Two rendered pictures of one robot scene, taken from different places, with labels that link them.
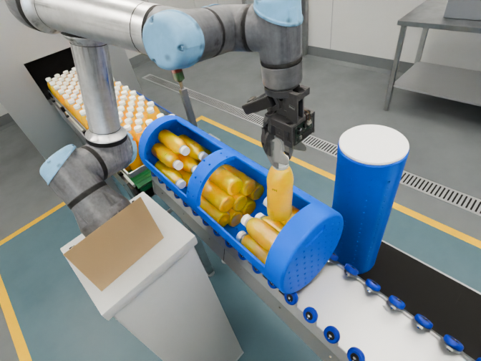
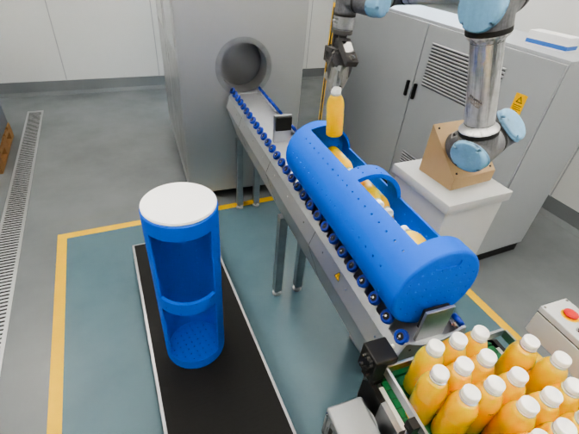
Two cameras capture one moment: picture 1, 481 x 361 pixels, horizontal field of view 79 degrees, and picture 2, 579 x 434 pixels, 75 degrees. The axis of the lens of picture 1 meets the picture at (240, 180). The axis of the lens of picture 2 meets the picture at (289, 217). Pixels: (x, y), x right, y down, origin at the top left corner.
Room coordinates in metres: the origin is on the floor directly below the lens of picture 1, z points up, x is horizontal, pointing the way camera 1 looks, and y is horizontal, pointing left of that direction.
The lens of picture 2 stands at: (1.99, 0.01, 1.85)
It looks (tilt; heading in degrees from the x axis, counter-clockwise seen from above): 37 degrees down; 190
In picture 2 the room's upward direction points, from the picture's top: 5 degrees clockwise
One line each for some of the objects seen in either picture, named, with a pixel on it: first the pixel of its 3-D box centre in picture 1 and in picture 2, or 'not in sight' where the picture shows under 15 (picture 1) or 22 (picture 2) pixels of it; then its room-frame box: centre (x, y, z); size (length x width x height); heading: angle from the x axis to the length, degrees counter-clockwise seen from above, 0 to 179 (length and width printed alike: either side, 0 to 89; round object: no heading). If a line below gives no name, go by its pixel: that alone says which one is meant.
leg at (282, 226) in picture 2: not in sight; (279, 257); (0.36, -0.31, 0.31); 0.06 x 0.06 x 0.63; 33
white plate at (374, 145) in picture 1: (372, 143); (178, 202); (0.95, -0.59, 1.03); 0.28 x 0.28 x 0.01
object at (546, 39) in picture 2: not in sight; (552, 40); (-0.67, 1.01, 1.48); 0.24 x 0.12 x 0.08; 45
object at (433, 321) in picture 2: not in sight; (432, 321); (1.21, 0.32, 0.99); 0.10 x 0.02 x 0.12; 123
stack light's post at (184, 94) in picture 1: (203, 157); not in sight; (1.72, 0.23, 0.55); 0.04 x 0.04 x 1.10; 33
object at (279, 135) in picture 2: not in sight; (283, 128); (0.09, -0.40, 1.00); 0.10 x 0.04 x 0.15; 123
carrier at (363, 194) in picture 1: (359, 210); (189, 285); (0.95, -0.59, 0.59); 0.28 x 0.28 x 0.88
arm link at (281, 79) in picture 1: (283, 71); (342, 22); (0.52, -0.12, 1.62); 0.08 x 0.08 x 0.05
